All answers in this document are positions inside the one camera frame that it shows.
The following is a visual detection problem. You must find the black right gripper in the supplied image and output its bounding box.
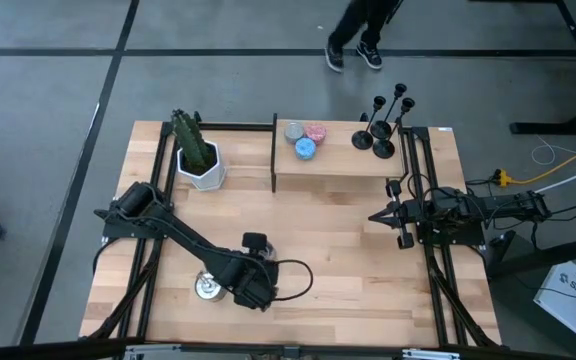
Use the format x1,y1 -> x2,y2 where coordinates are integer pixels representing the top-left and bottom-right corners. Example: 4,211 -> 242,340
368,179 -> 419,250

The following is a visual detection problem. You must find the black candlestick holder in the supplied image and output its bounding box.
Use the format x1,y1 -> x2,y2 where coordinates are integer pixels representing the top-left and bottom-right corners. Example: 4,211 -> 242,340
372,96 -> 417,160
351,94 -> 387,151
370,82 -> 408,141

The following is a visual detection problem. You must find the teal patterned round candle tin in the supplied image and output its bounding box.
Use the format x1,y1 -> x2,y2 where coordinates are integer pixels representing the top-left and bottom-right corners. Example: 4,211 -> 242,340
294,137 -> 318,162

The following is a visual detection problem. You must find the pink patterned round candle tin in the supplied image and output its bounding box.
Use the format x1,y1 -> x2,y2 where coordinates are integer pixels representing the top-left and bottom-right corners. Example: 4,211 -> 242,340
303,123 -> 328,146

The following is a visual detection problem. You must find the grey patterned round candle tin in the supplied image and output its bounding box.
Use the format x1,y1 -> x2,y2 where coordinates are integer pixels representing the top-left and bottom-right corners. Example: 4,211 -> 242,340
283,121 -> 306,145

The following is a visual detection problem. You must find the tall silver candle tin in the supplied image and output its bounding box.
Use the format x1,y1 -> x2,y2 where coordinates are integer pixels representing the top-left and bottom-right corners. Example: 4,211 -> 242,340
193,269 -> 228,303

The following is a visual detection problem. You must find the white hexagonal planter pot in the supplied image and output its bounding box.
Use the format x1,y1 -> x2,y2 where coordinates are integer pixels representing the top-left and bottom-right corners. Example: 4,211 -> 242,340
175,139 -> 228,192

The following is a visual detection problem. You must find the green cactus plant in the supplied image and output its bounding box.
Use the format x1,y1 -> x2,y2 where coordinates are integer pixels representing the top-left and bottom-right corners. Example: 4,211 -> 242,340
170,108 -> 217,174

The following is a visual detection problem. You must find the black stand leg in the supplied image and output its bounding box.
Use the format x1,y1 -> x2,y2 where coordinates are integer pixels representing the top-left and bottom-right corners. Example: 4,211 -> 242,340
485,229 -> 576,279

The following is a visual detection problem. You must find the person's shoe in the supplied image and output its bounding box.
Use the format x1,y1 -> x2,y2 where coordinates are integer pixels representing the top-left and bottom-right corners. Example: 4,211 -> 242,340
323,43 -> 345,74
355,40 -> 384,71

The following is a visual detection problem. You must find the white printed cardboard box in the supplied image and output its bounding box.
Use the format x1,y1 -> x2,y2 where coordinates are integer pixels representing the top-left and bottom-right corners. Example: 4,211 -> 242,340
532,259 -> 576,334

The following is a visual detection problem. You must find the person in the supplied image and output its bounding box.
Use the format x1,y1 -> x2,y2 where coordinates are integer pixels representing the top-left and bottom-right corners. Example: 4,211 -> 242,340
323,0 -> 400,74

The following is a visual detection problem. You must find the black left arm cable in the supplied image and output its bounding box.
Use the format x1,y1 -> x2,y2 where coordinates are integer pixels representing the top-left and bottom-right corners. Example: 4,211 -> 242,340
267,258 -> 315,302

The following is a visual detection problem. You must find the wooden shelf with black frame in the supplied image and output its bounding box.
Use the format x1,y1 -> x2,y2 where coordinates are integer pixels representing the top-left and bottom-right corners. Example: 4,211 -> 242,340
270,112 -> 409,194

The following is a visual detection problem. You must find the black aluminium rig frame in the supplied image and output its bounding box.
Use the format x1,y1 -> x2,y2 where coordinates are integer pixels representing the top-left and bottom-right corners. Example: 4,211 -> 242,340
0,109 -> 576,360

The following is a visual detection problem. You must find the yellow extension cord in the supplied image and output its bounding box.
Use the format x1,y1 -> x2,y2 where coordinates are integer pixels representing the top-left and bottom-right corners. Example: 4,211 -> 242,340
492,133 -> 576,187

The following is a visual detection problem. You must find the white cable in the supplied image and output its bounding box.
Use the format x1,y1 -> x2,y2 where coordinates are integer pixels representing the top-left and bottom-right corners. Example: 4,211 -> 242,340
535,158 -> 576,194

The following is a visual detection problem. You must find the black desk frame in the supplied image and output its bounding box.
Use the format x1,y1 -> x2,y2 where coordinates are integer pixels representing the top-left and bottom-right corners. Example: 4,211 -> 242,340
509,0 -> 576,136

